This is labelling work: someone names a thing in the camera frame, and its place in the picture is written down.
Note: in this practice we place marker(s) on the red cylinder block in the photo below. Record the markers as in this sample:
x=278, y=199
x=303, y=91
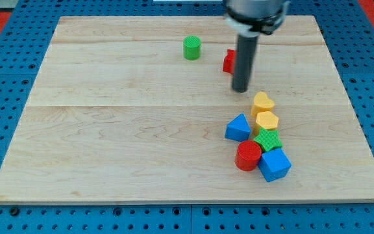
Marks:
x=248, y=154

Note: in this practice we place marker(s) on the yellow heart block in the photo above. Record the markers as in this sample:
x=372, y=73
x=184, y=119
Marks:
x=261, y=103

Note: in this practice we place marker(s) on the light wooden board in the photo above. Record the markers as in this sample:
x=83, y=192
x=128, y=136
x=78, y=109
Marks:
x=117, y=115

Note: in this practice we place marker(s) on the green cylinder block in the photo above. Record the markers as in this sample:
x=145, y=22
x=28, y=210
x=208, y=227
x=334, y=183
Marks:
x=191, y=47

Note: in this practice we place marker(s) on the red block behind rod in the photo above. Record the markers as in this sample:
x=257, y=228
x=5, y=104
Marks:
x=228, y=62

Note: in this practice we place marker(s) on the yellow hexagon block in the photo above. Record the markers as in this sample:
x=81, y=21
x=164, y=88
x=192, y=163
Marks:
x=266, y=120

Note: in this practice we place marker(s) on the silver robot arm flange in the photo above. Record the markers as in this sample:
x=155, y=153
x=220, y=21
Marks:
x=251, y=18

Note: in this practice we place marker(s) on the green star block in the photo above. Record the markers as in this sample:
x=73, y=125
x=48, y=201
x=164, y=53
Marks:
x=268, y=139

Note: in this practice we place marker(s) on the blue triangle block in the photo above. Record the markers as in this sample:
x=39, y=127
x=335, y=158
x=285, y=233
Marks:
x=238, y=129

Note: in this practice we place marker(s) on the blue cube block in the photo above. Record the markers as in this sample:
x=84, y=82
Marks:
x=274, y=164

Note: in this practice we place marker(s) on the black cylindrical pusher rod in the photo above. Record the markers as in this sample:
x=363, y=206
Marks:
x=243, y=64

